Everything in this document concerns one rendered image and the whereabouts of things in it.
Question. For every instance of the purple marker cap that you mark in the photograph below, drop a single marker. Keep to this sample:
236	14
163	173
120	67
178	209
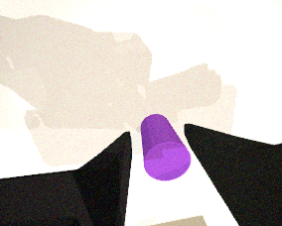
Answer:
165	157

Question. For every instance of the beige block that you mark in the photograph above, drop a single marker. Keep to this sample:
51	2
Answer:
190	221

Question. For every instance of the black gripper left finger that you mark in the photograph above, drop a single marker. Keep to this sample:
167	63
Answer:
96	193

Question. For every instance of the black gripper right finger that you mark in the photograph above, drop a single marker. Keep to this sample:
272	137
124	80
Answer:
247	174

